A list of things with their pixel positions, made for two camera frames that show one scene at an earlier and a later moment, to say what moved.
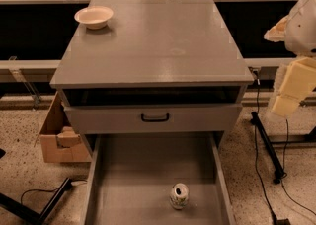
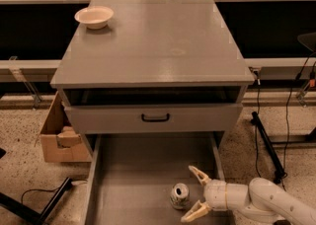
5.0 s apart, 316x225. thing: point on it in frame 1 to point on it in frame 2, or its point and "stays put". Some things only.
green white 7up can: (179, 195) stays put
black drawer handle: (157, 119) stays put
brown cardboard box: (61, 143) stays put
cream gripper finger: (298, 82) to (199, 209)
